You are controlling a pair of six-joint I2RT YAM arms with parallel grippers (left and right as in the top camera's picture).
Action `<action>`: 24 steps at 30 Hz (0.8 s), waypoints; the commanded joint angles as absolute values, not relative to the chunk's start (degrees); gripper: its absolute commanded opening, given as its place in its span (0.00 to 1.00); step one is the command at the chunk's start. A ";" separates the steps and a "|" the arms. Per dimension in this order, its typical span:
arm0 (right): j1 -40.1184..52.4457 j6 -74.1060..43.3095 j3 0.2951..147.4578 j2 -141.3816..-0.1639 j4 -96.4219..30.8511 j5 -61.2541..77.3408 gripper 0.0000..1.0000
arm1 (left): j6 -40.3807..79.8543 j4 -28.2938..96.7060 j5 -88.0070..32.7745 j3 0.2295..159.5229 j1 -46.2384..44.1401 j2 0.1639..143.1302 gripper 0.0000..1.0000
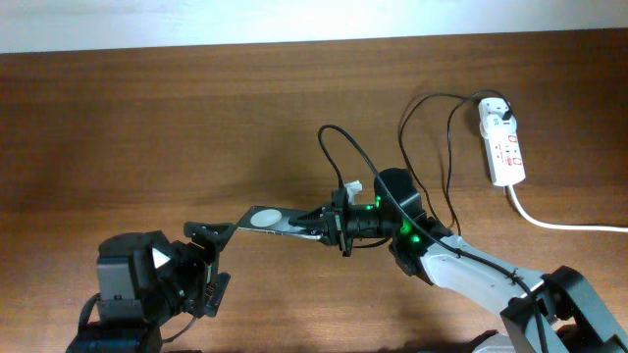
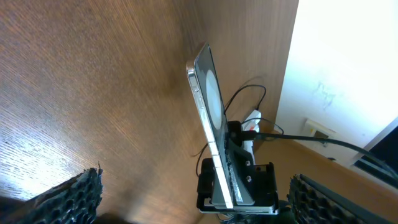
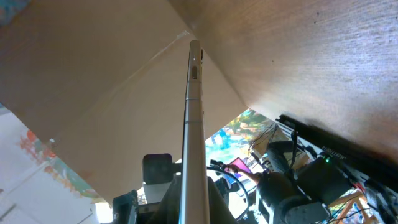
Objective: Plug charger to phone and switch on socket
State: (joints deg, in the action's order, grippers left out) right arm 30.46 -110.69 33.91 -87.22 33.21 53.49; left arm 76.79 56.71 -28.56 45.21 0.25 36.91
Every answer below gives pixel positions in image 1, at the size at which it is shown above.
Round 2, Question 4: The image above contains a white power strip cord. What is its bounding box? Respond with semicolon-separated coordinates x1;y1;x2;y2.
504;183;628;233

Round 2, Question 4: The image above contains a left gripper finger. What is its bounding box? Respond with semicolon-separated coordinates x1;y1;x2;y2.
183;222;236;251
204;273;231;318

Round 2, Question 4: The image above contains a black smartphone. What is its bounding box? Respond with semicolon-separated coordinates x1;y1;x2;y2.
235;206;306;238

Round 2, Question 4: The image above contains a right camera black cable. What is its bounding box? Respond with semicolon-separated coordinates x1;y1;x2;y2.
317;124;550;353

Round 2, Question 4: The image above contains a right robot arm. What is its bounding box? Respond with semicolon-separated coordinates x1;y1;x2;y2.
290;168;627;352

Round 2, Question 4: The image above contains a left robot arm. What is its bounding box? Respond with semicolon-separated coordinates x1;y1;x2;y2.
67;222;236;352

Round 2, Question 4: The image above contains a white power strip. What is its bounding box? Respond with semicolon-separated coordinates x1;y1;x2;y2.
479;115;526;187

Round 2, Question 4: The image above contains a left camera black cable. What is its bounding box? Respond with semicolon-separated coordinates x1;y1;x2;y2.
78;293;200;344

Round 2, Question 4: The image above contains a white USB charger adapter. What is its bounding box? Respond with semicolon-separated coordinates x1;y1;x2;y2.
479;97;516;132

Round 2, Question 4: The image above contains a camera black cable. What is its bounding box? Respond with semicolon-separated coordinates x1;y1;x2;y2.
317;124;550;353
78;293;200;344

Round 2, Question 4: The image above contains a black charging cable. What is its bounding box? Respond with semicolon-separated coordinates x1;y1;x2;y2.
397;89;515;237

